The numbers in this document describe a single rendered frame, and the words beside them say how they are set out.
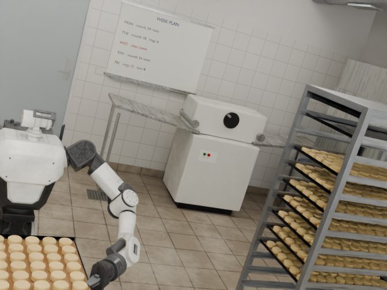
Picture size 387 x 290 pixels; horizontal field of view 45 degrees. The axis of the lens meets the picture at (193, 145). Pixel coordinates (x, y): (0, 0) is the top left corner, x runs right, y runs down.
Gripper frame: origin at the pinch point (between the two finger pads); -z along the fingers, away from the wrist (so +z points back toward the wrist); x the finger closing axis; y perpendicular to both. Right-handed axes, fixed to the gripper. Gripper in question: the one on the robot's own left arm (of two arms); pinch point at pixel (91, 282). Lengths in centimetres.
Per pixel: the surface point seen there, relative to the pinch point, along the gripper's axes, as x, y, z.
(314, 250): 14, 67, 72
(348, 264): 5, 85, 96
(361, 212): 32, 82, 96
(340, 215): 31, 72, 81
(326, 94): 80, 48, 95
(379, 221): 31, 90, 96
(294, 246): 5, 58, 91
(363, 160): 58, 73, 81
